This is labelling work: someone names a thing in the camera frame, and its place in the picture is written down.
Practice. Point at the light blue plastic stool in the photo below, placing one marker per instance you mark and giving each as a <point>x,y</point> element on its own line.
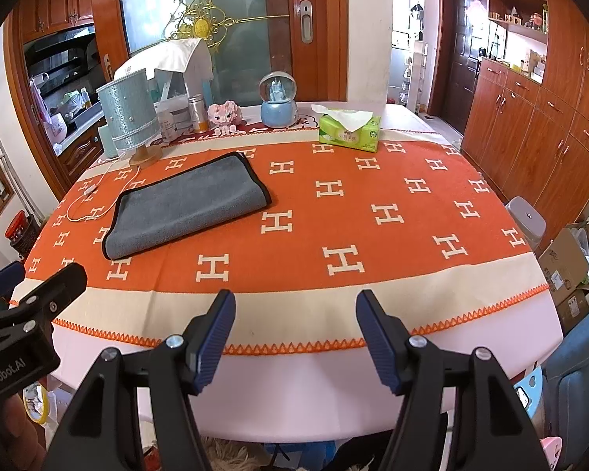
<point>532,387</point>

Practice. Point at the silver metal can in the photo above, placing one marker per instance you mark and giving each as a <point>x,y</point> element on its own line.
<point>197,115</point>

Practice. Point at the teal cup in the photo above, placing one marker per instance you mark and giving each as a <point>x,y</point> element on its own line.
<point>107,142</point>

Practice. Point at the wooden wall cabinet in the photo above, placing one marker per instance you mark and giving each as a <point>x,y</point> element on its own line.
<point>535,147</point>

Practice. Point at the red container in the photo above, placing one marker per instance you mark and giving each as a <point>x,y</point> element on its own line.
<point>23,233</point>

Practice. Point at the gold ornament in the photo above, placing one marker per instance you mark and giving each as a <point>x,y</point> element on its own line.
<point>201,22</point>

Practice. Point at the white jar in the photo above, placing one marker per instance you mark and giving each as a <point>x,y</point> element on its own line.
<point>172,120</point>

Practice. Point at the open cardboard box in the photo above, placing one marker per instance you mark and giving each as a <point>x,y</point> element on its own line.
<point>564,260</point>

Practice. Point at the grey towel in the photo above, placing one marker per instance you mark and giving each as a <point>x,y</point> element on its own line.
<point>186,201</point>

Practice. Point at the pink block figure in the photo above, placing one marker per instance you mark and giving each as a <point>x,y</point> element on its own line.
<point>224,117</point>

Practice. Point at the person's left hand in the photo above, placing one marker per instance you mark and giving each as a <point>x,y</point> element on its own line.
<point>17,431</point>

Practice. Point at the grey plastic stool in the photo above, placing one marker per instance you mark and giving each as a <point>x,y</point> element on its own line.
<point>525,221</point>

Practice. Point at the white shelf rack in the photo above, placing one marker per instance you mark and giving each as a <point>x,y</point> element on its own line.
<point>415,78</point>

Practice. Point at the wooden kitchen cabinet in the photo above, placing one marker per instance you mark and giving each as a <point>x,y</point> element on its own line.
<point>54,5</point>

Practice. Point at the green tissue box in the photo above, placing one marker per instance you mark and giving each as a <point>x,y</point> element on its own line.
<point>348,133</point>

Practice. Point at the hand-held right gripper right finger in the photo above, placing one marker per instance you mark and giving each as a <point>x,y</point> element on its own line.
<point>380,348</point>

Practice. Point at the pink rice cooker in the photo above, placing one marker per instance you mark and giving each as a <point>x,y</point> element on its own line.
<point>56,127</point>

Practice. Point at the blue snow globe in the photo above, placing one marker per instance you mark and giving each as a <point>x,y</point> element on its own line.
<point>278,110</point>

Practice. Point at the orange printed blanket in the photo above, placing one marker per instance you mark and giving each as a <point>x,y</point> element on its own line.
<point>373,265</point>

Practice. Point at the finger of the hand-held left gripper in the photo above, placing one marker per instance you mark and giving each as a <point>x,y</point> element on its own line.
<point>59,284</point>
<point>2,275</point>

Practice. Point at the dark brown entrance door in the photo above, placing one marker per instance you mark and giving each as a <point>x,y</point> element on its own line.
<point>464,68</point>

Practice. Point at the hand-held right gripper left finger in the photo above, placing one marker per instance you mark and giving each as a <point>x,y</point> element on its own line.
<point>211,348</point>

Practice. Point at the teal shade table lamp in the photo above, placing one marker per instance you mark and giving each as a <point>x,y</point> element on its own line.
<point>127,108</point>

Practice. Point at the small cardboard box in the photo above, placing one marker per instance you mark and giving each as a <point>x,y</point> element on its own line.
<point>574,309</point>

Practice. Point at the white cloth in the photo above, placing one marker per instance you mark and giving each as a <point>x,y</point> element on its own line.
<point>176,56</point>

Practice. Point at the wooden glass sliding door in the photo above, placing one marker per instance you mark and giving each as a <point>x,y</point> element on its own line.
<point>324,34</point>

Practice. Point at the yellow tape roll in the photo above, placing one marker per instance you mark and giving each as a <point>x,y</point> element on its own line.
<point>35,405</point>

